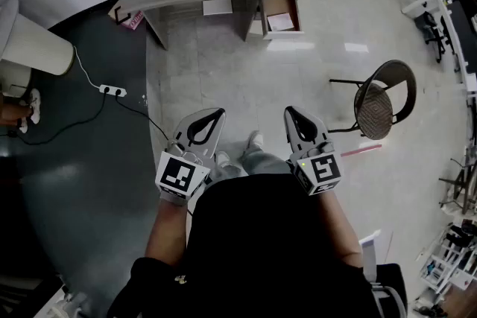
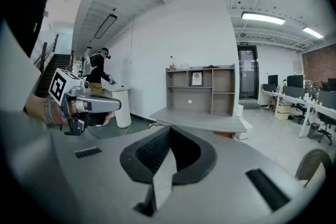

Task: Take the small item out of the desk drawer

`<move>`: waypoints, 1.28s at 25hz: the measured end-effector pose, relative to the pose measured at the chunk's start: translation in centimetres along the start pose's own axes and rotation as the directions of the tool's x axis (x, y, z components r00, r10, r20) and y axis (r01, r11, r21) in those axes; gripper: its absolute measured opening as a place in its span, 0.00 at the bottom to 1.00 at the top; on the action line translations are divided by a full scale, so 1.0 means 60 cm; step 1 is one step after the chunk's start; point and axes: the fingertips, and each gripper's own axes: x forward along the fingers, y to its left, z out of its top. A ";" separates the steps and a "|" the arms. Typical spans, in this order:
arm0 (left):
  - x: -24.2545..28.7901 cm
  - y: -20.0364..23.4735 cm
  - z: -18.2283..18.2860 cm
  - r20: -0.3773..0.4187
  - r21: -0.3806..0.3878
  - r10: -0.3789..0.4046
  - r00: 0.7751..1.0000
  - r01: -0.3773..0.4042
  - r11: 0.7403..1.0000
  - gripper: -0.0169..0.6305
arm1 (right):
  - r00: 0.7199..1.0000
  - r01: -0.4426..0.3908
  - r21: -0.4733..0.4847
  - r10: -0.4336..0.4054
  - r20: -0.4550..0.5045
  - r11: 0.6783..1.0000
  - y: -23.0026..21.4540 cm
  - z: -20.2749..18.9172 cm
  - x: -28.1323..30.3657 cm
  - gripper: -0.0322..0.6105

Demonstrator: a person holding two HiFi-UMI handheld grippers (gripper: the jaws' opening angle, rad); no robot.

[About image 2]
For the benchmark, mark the red cloth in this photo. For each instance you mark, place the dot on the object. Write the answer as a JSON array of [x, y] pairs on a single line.
[[210, 66]]

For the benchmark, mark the white cylindrical appliance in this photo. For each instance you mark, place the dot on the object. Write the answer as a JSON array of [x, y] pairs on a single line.
[[122, 105]]

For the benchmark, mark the person's left forearm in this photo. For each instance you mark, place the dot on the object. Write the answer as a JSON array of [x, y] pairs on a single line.
[[35, 110]]

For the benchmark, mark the grey wooden shelf unit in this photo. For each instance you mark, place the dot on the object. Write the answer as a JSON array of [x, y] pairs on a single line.
[[199, 102]]

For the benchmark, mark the long white office desk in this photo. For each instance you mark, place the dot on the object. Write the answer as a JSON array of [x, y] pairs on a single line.
[[294, 99]]

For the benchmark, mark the black office chair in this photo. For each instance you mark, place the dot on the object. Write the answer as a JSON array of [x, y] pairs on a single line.
[[326, 126], [300, 112]]

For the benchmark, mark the white side cabinet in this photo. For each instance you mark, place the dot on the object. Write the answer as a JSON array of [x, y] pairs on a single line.
[[242, 123]]

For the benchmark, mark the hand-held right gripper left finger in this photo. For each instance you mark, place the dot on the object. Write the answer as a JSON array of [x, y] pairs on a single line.
[[147, 154]]

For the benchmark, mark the black waste bin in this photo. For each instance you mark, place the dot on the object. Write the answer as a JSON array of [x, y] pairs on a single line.
[[313, 131]]

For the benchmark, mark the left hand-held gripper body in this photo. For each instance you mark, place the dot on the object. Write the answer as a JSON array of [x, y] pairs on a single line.
[[61, 85]]

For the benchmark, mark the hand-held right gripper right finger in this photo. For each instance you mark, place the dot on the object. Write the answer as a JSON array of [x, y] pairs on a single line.
[[194, 157]]

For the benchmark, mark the dark staircase with railing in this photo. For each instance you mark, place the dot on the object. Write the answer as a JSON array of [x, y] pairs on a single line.
[[52, 70]]

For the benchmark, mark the black glass door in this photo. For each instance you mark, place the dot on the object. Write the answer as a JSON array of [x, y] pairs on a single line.
[[248, 73]]

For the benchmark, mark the grey wooden desk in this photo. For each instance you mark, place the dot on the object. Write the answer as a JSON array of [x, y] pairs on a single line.
[[199, 120]]

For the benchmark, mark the woven wicker chair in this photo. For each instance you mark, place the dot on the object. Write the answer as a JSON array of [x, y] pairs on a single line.
[[312, 162]]

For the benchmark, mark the cardboard box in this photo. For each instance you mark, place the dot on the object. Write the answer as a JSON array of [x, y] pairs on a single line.
[[282, 112]]

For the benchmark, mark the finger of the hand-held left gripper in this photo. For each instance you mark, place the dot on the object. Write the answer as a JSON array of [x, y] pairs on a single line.
[[105, 105]]

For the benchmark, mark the green exit sign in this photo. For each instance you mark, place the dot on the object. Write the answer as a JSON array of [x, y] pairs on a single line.
[[244, 43]]

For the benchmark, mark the lit long ceiling lamp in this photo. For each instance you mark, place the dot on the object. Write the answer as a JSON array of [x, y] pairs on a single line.
[[262, 18], [312, 32]]

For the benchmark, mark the unlit long ceiling lamp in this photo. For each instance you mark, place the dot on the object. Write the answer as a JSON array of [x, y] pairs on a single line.
[[105, 26]]

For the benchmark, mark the person's left hand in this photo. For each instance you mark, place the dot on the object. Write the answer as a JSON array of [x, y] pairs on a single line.
[[60, 114]]

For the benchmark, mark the black monitor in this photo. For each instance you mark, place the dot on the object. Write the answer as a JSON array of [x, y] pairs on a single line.
[[332, 85], [295, 80], [273, 80]]

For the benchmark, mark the black picture frame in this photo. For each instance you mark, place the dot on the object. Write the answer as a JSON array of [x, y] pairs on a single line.
[[197, 78]]

